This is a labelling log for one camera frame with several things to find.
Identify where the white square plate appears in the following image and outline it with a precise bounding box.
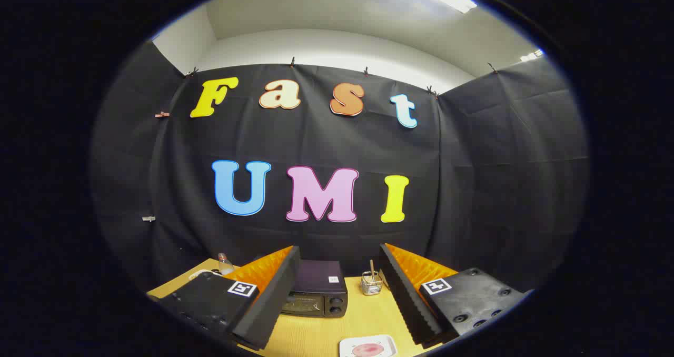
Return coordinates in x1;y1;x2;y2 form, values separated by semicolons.
339;334;398;357

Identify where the black backdrop cloth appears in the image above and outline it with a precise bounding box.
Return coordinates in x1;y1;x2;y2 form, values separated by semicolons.
90;41;589;294

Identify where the small wire basket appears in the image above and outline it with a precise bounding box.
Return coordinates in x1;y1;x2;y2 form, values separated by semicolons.
361;273;383;296

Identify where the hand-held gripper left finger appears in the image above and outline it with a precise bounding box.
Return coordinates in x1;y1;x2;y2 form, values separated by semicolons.
157;245;301;351

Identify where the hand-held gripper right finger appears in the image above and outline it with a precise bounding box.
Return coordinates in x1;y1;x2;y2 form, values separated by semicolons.
379;243;527;347

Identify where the black toaster oven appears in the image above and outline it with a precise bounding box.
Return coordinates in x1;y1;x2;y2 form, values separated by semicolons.
281;260;349;318

